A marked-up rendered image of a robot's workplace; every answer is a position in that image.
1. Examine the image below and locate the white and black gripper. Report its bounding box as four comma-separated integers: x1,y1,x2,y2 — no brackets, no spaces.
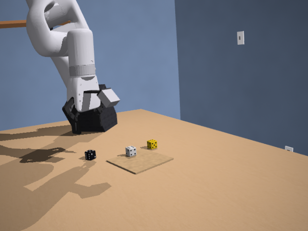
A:
62,74,104,134

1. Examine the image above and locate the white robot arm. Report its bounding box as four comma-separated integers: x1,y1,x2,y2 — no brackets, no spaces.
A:
26,0,120,108

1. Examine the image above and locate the tan flat mat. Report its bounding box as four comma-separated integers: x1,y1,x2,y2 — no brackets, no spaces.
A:
106,148,174,174

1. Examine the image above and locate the yellow die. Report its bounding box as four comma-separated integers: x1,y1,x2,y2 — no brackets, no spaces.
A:
147,139,157,149

